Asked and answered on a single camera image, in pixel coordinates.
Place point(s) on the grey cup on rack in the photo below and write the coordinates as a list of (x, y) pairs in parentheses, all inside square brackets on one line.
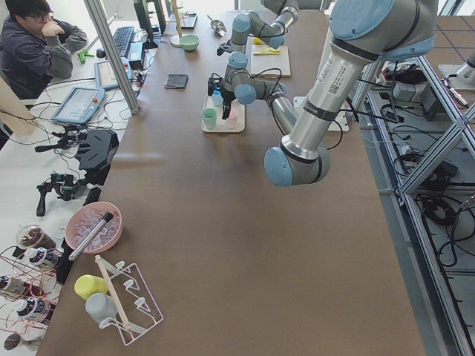
[(100, 306)]

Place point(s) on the dark drink bottle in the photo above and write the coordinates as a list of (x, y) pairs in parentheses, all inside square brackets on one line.
[(42, 258), (35, 310)]

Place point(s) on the iced coffee cup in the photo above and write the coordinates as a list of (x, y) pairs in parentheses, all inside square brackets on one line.
[(33, 236)]

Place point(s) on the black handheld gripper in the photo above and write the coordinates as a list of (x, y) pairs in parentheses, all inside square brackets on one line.
[(66, 187)]

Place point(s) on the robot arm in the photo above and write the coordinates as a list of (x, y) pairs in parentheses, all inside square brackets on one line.
[(250, 23), (360, 33)]

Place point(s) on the metal scoop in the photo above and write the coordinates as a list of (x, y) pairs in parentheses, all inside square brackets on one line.
[(218, 27)]

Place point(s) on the green bowl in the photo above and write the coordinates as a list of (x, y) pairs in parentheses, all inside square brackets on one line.
[(189, 42)]

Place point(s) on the yellow cup on rack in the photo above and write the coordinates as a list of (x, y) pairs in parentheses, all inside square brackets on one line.
[(87, 284)]

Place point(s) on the pink bowl with ice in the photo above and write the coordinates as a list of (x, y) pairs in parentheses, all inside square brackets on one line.
[(86, 219)]

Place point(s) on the steel muddler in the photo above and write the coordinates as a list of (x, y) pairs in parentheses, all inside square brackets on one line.
[(91, 235)]

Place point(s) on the wooden cutting board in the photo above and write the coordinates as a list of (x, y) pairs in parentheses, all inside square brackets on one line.
[(270, 66)]

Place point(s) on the wooden mug tree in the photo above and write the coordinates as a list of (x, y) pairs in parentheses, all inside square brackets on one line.
[(176, 39)]

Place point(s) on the white wire cup rack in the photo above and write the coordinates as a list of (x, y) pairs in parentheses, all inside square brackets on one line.
[(137, 310)]

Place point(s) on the black monitor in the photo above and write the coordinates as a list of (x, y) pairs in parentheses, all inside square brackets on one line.
[(154, 33)]

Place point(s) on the person at desk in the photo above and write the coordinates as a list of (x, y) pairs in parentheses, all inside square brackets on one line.
[(36, 47)]

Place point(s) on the pink cup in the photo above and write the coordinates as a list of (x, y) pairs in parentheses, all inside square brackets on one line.
[(232, 120)]

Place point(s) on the aluminium frame post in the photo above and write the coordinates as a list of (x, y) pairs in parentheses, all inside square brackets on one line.
[(97, 15)]

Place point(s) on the cream rabbit tray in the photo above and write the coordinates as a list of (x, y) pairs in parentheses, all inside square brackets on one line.
[(221, 126)]

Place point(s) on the blue cup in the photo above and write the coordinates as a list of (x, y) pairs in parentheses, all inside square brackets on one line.
[(217, 99)]

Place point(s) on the black stand device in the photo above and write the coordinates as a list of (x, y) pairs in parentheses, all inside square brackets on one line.
[(95, 154)]

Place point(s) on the blue teach pendant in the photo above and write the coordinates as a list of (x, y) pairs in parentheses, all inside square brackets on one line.
[(105, 77), (79, 106)]

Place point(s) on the copper wire rack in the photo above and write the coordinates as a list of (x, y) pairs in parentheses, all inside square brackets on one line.
[(24, 280)]

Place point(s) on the dark grey folded cloth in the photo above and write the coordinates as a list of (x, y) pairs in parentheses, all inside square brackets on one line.
[(177, 81)]

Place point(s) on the black keyboard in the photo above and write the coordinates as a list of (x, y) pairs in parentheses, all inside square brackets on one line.
[(122, 38)]

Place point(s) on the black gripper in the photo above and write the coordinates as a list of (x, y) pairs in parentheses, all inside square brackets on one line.
[(226, 96)]

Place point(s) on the green cup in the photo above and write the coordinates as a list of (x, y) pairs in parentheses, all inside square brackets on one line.
[(209, 118)]

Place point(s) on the yellow plastic knife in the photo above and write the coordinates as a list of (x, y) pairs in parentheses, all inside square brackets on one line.
[(261, 53)]

